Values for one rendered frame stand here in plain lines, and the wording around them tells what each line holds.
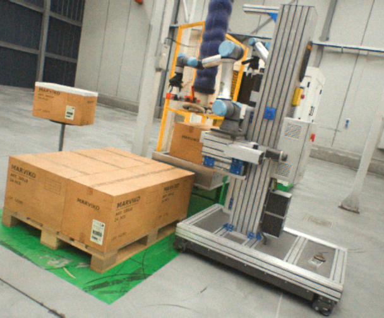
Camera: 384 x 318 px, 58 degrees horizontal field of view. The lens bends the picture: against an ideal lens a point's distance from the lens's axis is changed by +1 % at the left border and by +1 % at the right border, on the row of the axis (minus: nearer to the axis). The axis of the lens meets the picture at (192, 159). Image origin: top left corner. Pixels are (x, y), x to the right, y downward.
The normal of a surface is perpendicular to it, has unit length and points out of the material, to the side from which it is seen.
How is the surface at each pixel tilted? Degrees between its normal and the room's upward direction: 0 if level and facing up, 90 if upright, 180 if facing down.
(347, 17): 90
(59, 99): 90
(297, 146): 90
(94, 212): 90
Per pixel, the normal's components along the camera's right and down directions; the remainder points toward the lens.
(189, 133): -0.42, 0.09
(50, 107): -0.11, 0.17
